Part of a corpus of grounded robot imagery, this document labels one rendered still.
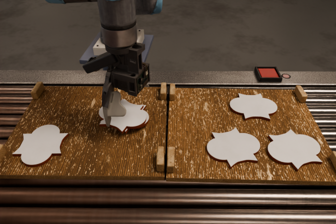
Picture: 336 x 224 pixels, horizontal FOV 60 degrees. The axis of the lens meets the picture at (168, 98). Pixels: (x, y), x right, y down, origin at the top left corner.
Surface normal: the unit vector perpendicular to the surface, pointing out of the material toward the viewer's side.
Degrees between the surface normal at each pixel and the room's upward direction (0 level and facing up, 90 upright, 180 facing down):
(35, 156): 0
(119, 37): 90
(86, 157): 0
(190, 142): 0
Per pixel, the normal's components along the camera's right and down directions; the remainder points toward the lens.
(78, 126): 0.00, -0.79
